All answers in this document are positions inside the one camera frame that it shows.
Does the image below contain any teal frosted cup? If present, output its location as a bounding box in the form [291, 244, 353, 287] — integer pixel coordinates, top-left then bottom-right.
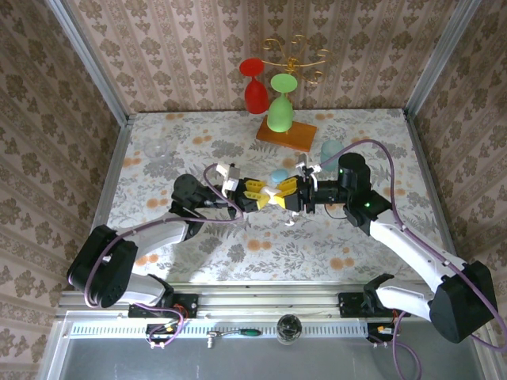
[319, 140, 345, 172]

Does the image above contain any green wine glass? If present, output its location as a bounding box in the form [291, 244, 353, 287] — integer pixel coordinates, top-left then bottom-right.
[265, 73, 300, 134]

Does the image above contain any red wine glass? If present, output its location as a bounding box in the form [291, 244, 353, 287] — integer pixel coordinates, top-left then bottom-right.
[238, 57, 270, 116]

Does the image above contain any grey metal shelf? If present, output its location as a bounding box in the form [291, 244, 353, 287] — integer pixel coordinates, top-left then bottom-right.
[41, 316, 507, 380]

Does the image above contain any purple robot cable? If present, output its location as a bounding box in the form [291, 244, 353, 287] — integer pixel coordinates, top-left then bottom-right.
[311, 139, 507, 380]
[67, 162, 245, 349]

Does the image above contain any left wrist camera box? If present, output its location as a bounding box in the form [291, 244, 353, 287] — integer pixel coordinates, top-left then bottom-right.
[215, 162, 242, 192]

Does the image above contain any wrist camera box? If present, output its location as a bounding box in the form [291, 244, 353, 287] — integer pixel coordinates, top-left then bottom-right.
[295, 155, 324, 182]
[215, 162, 242, 192]

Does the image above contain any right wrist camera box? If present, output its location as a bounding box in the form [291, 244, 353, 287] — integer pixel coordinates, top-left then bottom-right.
[295, 155, 324, 182]

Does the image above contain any gold wire glass rack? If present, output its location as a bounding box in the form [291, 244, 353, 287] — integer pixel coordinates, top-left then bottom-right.
[255, 33, 334, 153]

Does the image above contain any aluminium table side rail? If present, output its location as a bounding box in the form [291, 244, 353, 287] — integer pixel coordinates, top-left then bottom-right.
[402, 108, 460, 262]
[73, 114, 134, 288]

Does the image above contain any aluminium front rail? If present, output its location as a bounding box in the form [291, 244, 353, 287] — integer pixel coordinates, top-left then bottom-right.
[55, 280, 492, 320]

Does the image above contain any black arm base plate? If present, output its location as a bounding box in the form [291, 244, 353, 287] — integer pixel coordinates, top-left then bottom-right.
[338, 291, 411, 320]
[128, 291, 199, 320]

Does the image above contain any white slotted cable duct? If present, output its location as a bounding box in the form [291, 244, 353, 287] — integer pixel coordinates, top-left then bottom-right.
[69, 316, 372, 338]

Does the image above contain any green handled ratchet tool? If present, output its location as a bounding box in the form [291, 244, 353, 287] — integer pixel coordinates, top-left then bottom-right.
[206, 327, 263, 348]

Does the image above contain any black connector with wires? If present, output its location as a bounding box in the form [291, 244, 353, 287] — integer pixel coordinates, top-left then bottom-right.
[366, 322, 401, 349]
[145, 322, 184, 350]

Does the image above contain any aluminium frame post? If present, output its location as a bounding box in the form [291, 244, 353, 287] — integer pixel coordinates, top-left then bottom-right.
[402, 0, 482, 116]
[45, 0, 131, 126]

